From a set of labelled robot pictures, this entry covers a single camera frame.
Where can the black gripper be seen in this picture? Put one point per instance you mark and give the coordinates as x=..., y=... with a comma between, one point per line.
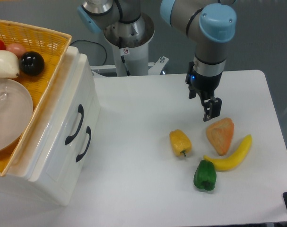
x=205, y=87

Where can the green toy bell pepper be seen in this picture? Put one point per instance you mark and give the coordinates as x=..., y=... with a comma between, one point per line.
x=205, y=176

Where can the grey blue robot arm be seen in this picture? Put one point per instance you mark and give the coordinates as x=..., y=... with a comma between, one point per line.
x=209, y=23

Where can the yellow toy banana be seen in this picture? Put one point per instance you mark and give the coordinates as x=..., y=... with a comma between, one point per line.
x=235, y=159

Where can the yellow toy bell pepper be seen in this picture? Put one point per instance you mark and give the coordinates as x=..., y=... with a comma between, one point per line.
x=180, y=143

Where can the orange toy fruit slice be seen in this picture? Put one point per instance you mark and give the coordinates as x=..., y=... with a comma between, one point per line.
x=220, y=135

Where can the black toy ball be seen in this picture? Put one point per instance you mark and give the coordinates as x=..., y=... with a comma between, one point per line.
x=31, y=63

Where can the white drawer cabinet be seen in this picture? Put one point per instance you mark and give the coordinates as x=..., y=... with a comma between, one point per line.
x=16, y=180

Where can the white toy onion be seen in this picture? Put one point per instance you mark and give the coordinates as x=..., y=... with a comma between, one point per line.
x=9, y=65

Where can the white drawer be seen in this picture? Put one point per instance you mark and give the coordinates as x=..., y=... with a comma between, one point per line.
x=82, y=82
x=62, y=157

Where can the yellow woven basket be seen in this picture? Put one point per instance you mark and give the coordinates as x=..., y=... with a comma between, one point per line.
x=46, y=49

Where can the pink toy fruit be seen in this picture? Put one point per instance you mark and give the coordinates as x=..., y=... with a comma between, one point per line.
x=17, y=49

